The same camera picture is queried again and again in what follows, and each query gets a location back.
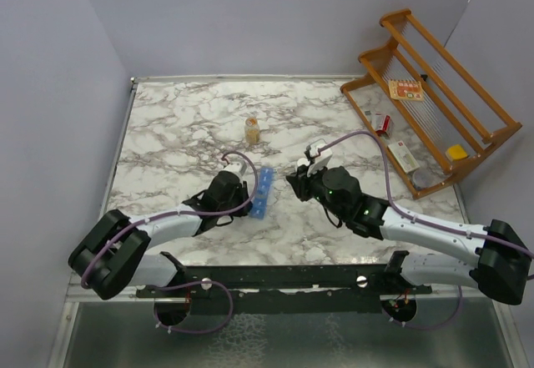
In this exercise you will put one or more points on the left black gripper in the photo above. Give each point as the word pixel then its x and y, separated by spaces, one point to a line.
pixel 243 211

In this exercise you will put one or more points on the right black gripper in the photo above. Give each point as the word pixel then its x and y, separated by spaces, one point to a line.
pixel 300 181

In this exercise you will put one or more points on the blue weekly pill organizer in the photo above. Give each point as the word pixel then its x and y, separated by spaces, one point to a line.
pixel 259 205

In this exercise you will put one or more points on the small amber pill bottle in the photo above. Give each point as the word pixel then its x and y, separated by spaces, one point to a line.
pixel 251 131

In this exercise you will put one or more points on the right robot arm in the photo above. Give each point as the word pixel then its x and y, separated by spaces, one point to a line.
pixel 491 258

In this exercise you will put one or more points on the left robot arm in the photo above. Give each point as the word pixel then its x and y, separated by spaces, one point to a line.
pixel 112 256

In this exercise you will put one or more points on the red white medicine box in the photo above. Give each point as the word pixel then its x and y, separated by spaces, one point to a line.
pixel 382 124

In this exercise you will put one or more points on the orange snack packet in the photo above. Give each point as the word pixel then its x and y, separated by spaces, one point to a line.
pixel 408 90

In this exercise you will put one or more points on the wooden tiered shelf rack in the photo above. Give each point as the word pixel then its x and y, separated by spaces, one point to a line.
pixel 456 109

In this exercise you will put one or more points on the yellow lidded jar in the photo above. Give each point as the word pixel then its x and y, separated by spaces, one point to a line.
pixel 456 153

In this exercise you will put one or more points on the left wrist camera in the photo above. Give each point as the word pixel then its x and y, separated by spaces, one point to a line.
pixel 238 169

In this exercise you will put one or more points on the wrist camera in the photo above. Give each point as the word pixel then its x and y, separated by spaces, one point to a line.
pixel 315 158
pixel 238 169

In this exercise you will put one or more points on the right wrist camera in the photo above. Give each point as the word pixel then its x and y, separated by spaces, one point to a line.
pixel 315 158

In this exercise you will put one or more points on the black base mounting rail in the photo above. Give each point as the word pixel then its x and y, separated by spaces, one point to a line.
pixel 284 289

